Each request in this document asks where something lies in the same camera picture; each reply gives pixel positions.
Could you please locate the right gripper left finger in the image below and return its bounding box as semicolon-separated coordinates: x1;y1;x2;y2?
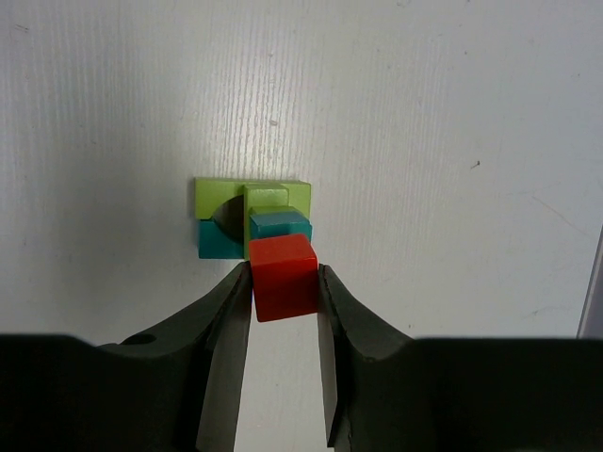
1;263;252;451

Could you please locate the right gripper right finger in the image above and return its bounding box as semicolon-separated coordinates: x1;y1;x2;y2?
318;266;602;451

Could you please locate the teal arch block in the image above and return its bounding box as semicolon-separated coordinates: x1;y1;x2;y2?
198;219;244;259

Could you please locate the red cube front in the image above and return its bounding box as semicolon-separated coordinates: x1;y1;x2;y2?
249;234;318;322

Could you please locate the teal cube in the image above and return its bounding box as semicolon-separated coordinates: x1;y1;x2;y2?
250;206;313;241

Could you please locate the green arch block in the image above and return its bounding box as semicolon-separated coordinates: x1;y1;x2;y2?
194;177;312;219

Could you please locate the green cube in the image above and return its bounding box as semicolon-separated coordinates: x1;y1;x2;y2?
243;184;289;209

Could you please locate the green rectangular block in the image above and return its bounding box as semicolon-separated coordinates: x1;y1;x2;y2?
243;185;253;260

